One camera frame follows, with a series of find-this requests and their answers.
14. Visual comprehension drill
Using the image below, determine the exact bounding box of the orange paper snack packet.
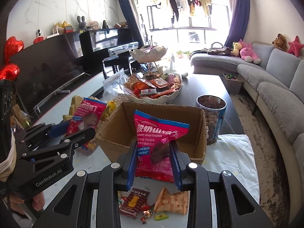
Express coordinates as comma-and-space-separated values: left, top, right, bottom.
154, 187, 189, 215

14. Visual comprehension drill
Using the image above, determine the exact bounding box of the brown cardboard box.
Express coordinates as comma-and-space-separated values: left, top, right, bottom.
96, 102, 207, 165

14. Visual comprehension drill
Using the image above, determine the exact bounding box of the white tiered snack tray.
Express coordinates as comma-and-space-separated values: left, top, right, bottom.
122, 46, 183, 105

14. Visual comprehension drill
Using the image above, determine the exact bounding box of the left human hand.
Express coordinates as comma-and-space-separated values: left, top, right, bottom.
8, 191, 46, 215

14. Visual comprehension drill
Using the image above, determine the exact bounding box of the black upright piano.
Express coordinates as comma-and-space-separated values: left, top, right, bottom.
79, 28, 139, 74

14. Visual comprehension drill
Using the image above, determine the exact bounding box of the white patterned table cloth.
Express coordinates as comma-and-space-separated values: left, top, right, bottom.
44, 134, 260, 227

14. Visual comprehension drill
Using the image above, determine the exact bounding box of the red heart balloon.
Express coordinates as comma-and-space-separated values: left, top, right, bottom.
4, 36, 24, 64
0, 64, 20, 81

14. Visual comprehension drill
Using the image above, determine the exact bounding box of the clear plastic zip bag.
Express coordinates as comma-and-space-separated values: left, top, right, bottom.
103, 69, 129, 102

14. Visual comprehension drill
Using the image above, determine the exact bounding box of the Costa coffee biscuit packet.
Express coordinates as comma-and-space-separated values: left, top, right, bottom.
119, 188, 150, 219

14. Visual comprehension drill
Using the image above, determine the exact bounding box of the grey sectional sofa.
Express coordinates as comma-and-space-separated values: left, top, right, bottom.
190, 40, 304, 191

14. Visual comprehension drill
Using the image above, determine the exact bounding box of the yellow plush duck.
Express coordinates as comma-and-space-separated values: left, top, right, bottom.
230, 42, 242, 57

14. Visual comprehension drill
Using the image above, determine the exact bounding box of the pink star pillow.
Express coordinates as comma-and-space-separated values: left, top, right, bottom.
287, 36, 304, 57

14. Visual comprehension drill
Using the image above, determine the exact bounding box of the handbag on sofa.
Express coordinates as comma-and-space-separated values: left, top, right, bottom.
207, 42, 232, 56

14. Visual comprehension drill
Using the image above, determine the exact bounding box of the blue curtain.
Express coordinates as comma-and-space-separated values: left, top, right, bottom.
225, 0, 250, 47
118, 0, 144, 47

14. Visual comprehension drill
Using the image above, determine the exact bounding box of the clear candy jar gold lid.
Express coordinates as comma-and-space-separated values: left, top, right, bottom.
62, 95, 120, 156

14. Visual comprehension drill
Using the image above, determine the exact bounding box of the white security camera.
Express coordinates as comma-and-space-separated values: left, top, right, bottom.
33, 29, 45, 44

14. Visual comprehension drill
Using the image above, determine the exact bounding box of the left blue curtain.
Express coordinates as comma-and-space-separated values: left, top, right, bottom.
118, 0, 144, 47

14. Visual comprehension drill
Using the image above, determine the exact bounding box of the grey rabbit plush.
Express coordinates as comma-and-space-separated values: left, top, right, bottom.
77, 15, 87, 31

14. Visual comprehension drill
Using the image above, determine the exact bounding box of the small storage bin with toys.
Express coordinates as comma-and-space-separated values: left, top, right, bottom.
222, 73, 243, 94

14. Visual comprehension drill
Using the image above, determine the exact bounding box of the upper red heart balloon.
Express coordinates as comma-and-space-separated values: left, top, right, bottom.
4, 36, 24, 64

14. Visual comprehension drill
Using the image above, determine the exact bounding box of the black piano bench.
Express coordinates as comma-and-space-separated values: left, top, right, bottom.
103, 52, 132, 79

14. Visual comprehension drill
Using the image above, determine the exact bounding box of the red yogurt hawthorn snack bag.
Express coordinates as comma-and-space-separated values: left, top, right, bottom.
134, 110, 190, 183

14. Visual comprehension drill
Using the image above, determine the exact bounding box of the small red wrapped candy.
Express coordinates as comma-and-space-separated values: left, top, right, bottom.
140, 204, 155, 224

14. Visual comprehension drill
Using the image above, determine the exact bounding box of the black flat television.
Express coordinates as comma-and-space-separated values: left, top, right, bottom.
10, 32, 84, 112

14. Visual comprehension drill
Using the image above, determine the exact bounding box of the pink plush toy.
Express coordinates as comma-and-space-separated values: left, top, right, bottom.
239, 39, 261, 64

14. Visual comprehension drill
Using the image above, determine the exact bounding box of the lower red heart balloon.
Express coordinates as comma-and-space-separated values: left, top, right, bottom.
0, 64, 20, 81

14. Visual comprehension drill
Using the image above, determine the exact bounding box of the small green yellow candy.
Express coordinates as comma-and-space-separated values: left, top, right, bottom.
155, 211, 169, 221

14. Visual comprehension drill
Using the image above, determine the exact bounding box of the brown plush dog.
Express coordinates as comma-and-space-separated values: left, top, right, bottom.
272, 33, 287, 52

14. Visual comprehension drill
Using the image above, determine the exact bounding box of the right blue curtain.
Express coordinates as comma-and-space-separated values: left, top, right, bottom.
225, 0, 250, 47

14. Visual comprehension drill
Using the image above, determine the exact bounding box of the round nut canister blue label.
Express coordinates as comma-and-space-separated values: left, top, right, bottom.
196, 95, 227, 145

